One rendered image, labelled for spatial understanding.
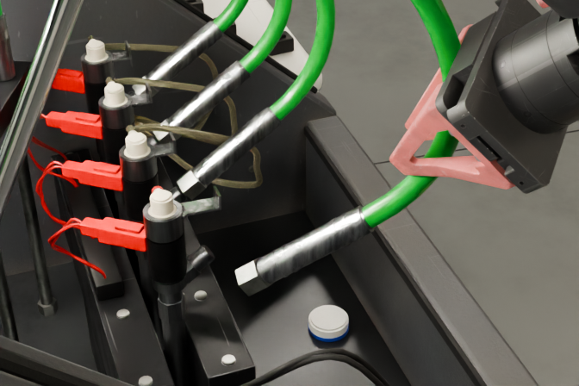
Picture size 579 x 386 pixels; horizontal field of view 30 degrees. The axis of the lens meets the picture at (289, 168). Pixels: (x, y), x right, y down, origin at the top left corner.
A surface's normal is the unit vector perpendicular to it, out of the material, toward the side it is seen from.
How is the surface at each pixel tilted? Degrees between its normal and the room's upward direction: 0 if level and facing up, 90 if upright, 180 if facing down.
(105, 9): 90
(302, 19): 0
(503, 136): 47
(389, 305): 90
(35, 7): 90
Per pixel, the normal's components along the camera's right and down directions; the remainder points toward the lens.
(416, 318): -0.94, 0.20
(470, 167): -0.45, -0.72
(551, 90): -0.53, 0.53
